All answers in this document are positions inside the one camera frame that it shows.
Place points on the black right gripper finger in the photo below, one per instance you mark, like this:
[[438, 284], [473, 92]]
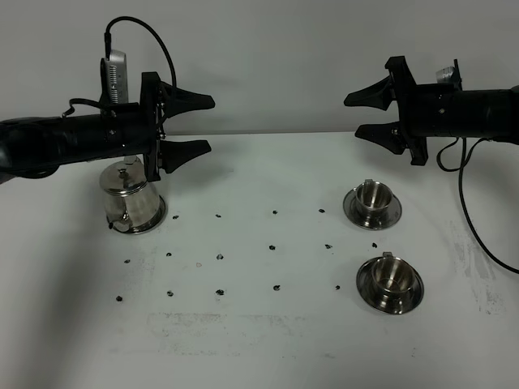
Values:
[[379, 96], [385, 135]]

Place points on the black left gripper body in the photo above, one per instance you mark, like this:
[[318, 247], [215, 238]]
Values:
[[131, 129]]

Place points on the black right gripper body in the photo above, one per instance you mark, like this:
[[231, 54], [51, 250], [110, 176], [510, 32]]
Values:
[[425, 110]]

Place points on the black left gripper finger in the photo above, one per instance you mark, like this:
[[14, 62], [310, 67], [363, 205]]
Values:
[[176, 154], [177, 101]]

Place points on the stainless steel teapot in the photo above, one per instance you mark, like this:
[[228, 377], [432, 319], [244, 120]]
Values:
[[129, 199]]

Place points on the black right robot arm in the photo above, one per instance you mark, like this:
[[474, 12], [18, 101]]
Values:
[[489, 114]]

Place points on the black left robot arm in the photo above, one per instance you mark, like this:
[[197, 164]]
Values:
[[97, 130]]

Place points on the far stainless steel teacup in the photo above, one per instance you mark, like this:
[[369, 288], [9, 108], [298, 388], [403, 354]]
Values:
[[373, 197]]

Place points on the stainless steel teacup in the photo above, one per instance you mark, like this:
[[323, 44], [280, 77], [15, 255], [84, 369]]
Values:
[[392, 274], [373, 197]]

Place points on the far stainless steel saucer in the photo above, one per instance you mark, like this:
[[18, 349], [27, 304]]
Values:
[[368, 219]]

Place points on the stainless steel saucer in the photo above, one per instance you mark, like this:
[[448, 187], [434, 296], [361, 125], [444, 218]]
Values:
[[368, 219], [388, 303]]

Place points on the steel teapot saucer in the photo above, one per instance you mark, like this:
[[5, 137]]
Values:
[[154, 222]]

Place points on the near stainless steel teacup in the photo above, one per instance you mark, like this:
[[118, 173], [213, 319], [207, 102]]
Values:
[[392, 274]]

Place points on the near stainless steel saucer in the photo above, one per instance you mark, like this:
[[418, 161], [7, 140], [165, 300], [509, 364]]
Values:
[[388, 303]]

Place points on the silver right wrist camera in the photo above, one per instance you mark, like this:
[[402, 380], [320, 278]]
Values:
[[445, 75]]

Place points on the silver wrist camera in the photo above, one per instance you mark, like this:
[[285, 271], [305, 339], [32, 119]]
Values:
[[114, 78], [445, 75]]

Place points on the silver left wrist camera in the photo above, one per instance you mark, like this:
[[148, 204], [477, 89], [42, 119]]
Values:
[[114, 78]]

